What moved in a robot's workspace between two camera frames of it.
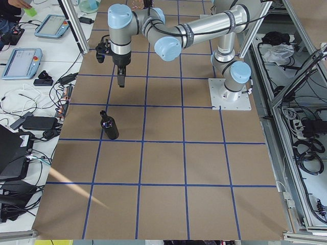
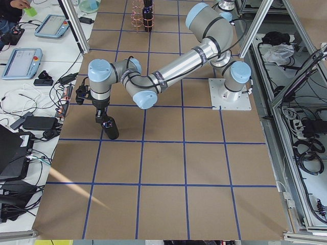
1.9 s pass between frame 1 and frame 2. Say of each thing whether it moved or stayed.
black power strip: stayed
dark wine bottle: stayed
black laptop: stayed
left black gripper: moved
